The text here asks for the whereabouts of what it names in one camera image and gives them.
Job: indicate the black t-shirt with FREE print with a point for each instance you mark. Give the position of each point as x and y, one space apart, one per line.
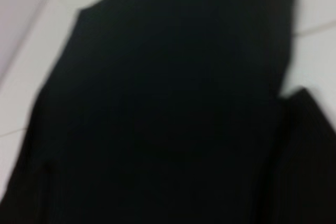
157 103

